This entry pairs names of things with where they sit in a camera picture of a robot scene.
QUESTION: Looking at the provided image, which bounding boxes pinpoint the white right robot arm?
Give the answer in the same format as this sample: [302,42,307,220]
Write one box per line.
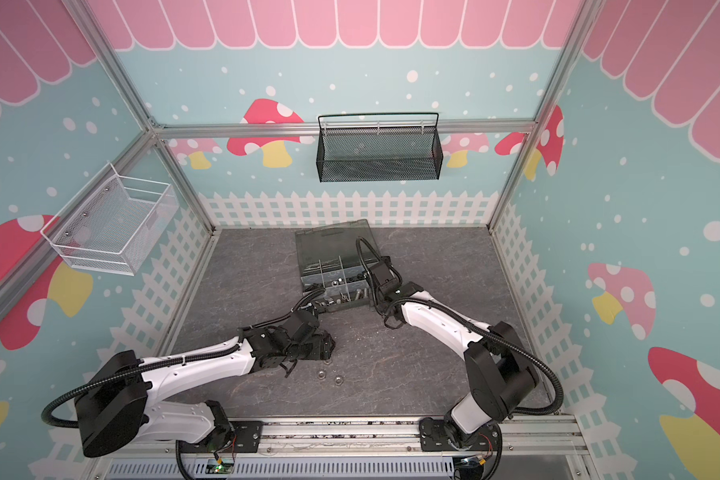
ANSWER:
[365,261,540,449]

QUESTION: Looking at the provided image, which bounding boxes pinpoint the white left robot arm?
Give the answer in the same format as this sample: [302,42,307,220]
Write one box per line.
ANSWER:
[74,310,335,458]

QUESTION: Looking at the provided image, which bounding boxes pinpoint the green transparent compartment organizer box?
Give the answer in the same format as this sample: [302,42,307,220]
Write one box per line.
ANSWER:
[295,219,391,313]

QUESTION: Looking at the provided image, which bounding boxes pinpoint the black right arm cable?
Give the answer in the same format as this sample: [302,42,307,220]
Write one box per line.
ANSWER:
[355,236,565,416]

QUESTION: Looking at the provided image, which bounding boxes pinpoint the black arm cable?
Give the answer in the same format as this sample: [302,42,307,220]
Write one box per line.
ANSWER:
[40,284,328,430]
[355,236,565,416]

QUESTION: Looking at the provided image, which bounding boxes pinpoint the black wire mesh basket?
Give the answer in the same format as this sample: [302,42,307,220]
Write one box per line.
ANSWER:
[316,112,444,183]

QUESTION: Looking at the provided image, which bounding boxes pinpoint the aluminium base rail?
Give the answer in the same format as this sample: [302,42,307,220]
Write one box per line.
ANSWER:
[85,416,596,479]

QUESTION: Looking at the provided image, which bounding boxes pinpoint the white wire mesh basket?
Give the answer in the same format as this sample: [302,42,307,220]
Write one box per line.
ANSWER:
[40,164,179,276]

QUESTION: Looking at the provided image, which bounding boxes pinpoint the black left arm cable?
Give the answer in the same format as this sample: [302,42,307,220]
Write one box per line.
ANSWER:
[40,284,328,430]

